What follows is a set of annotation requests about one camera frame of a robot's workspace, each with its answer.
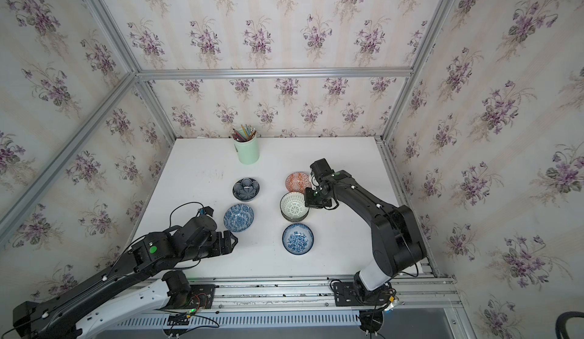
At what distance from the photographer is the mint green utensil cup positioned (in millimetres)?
1025

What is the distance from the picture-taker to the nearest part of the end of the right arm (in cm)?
64

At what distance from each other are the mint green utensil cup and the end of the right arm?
0.38 metres
